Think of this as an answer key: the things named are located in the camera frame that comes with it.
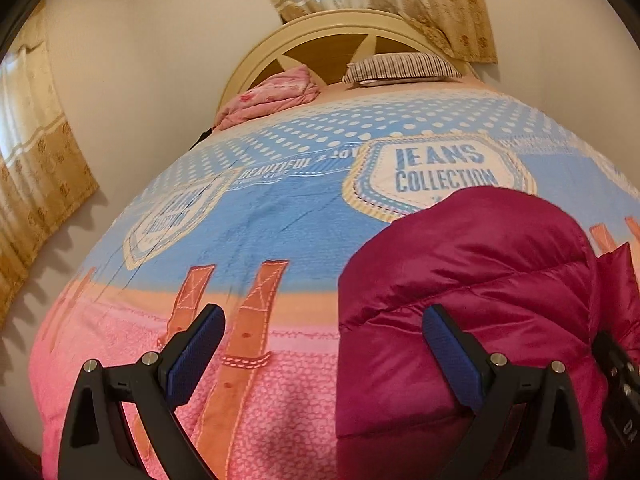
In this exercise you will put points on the folded pink blanket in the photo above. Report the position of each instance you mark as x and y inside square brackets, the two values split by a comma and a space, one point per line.
[281, 91]

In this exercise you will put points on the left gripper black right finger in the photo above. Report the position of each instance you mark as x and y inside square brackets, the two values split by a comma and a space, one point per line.
[526, 422]

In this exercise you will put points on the beige side curtain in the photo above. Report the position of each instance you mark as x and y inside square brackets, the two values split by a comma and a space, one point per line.
[44, 176]

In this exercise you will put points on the magenta puffer jacket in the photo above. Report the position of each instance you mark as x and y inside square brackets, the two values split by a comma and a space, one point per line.
[510, 268]

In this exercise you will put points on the cream wooden headboard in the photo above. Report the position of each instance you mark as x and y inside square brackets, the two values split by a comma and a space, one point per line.
[326, 43]

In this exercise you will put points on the striped pillow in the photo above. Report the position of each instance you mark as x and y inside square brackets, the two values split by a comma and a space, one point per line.
[400, 66]

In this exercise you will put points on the blue pink printed bedspread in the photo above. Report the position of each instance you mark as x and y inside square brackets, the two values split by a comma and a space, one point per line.
[262, 219]

